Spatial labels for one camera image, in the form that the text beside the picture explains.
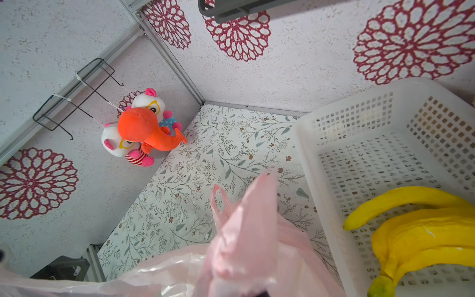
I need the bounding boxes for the pink plastic bag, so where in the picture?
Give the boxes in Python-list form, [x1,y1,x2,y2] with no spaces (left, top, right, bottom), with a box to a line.
[1,173,345,297]

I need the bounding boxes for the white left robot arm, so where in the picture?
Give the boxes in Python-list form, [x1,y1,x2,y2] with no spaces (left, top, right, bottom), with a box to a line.
[31,256,90,282]

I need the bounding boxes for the white plush toy yellow glasses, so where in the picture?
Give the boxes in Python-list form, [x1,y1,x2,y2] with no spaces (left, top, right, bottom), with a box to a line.
[125,88,183,135]

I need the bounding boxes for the orange plush dinosaur toy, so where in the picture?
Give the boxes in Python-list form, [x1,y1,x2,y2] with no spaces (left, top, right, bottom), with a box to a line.
[118,108,187,154]

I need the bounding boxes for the white plastic lattice basket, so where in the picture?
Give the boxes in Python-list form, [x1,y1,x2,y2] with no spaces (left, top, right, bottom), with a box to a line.
[292,78,475,297]

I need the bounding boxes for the grey wall shelf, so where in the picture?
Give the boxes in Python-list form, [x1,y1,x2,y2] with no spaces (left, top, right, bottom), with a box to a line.
[198,0,292,24]

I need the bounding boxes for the black wire wall rack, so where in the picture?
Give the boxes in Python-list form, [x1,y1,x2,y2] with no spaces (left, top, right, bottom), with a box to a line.
[32,58,124,140]

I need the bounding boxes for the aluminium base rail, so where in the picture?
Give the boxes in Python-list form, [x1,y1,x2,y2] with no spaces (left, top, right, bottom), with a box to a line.
[81,245,106,282]

